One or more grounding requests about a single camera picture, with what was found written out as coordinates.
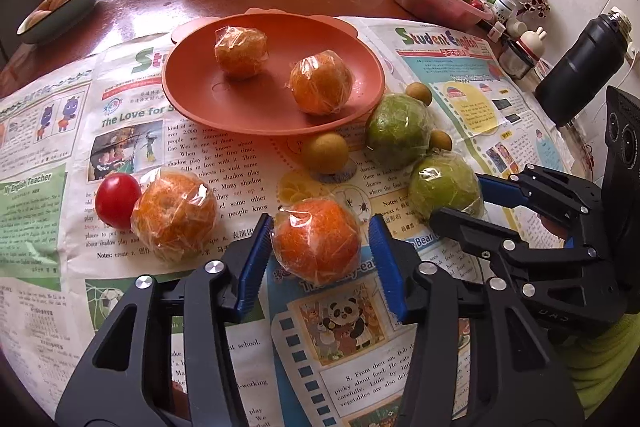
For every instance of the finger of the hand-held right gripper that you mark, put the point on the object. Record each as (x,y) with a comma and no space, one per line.
(465,229)
(500,192)

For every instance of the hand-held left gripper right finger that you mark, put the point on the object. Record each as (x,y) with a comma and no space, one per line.
(385,257)

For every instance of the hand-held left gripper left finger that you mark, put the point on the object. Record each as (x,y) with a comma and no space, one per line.
(252,257)

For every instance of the plastic-wrapped green orange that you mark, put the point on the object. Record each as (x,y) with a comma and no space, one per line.
(397,132)
(442,187)

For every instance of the brown longan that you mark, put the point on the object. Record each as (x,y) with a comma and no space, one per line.
(441,141)
(325,152)
(419,93)

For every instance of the red tomato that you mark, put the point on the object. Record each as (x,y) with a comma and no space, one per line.
(115,202)

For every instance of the pink eared plastic plate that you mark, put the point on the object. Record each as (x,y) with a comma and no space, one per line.
(200,77)

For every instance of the newspaper with yellow circle print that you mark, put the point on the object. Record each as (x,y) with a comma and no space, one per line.
(470,107)

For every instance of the black thermos bottle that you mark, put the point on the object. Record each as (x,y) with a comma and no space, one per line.
(575,72)

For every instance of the newspaper with soccer ball picture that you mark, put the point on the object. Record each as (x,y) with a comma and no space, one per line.
(200,157)

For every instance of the newspaper with panda picture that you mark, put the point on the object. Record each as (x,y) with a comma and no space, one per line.
(350,379)

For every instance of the white rabbit figurine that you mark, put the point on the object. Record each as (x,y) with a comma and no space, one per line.
(532,42)

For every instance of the white medicine bottle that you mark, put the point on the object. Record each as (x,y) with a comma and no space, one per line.
(502,9)

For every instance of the teal oval ceramic bowl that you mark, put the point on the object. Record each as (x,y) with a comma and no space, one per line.
(65,14)

